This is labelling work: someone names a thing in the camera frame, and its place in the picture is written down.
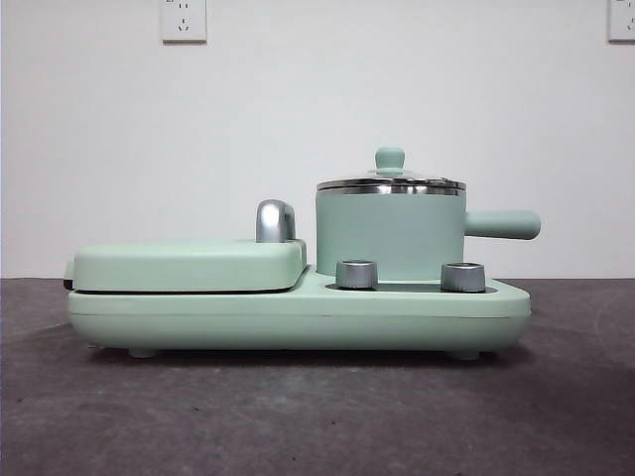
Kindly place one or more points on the green breakfast machine base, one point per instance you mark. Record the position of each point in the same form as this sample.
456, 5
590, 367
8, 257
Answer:
347, 312

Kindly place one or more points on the silver control knob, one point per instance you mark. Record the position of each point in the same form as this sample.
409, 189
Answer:
354, 273
462, 276

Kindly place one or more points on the glass lid with green knob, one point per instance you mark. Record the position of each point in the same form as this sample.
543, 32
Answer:
391, 161

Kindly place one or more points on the white wall socket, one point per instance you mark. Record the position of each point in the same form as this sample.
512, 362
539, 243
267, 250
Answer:
184, 20
622, 20

